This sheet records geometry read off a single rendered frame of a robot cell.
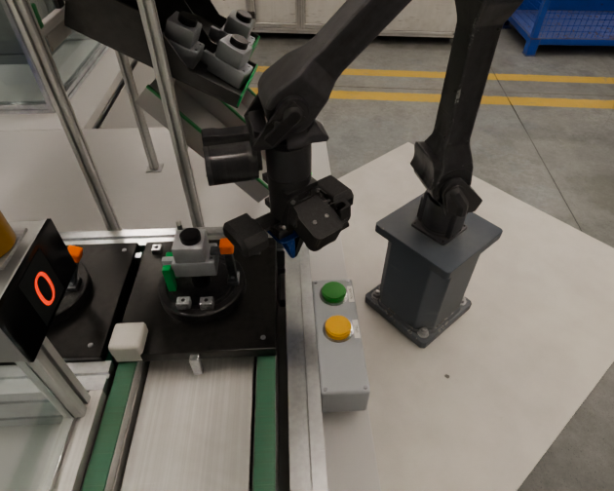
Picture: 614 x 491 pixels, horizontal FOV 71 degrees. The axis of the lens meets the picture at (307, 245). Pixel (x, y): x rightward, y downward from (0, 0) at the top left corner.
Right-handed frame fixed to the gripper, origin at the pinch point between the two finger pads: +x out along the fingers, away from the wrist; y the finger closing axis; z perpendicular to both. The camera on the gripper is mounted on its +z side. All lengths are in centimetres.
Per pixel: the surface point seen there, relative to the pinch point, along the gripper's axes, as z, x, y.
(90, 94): -120, 22, 0
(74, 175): -74, 22, -19
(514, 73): -149, 110, 335
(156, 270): -17.7, 11.2, -16.6
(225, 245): -5.6, 0.7, -8.1
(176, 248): -8.3, -0.2, -14.5
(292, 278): -2.8, 12.4, 1.7
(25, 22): -36.3, -24.4, -18.4
